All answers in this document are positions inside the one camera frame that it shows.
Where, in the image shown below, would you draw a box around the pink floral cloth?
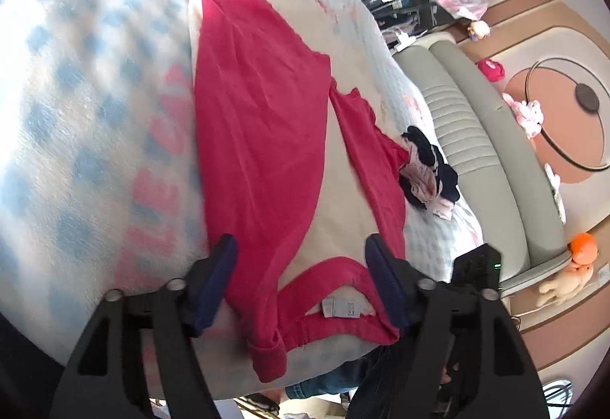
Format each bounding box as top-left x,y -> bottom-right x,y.
430,0 -> 489,21

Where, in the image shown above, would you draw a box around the blue checkered floral bedspread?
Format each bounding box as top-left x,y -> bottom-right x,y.
1,0 -> 483,398

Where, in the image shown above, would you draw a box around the red small toy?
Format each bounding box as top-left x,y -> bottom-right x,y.
477,59 -> 506,83

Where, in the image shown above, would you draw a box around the dark slipper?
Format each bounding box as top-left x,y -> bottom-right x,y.
241,393 -> 280,416

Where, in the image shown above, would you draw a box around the orange doll toy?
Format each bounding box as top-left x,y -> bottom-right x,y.
536,233 -> 599,307

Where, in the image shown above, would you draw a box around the pink white plush toy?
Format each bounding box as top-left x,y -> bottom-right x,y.
501,93 -> 544,139

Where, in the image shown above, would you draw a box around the person's dark jeans leg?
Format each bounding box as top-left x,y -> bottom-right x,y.
284,346 -> 391,400

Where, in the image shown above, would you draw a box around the round black wall lamp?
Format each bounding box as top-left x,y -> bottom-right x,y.
524,56 -> 609,183

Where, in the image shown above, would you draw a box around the grey-green padded headboard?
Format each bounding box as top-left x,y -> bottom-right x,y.
394,40 -> 570,296

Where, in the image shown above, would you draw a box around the navy and pink folded clothes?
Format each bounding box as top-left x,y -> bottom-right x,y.
399,126 -> 460,221

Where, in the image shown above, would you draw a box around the cream and pink shirt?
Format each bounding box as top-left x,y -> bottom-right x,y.
189,0 -> 409,383

